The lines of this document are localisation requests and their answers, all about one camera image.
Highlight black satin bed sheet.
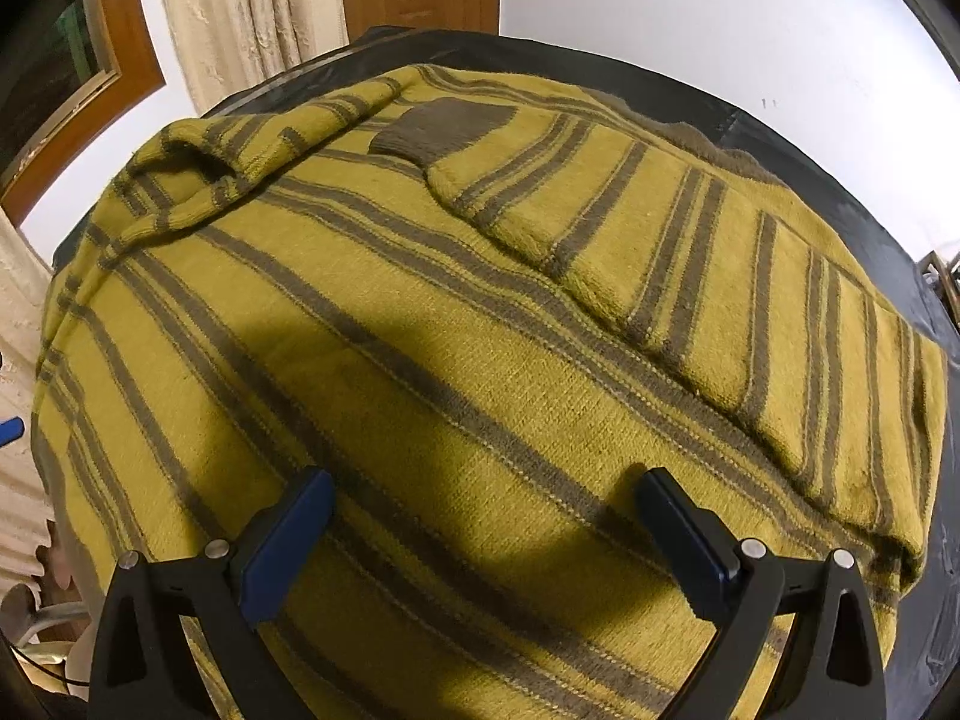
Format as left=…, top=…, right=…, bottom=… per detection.
left=52, top=24, right=960, bottom=720

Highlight mustard striped knit sweater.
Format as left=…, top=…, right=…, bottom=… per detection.
left=32, top=65, right=947, bottom=718

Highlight beige curtain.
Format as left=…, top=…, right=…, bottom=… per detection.
left=163, top=0, right=348, bottom=112

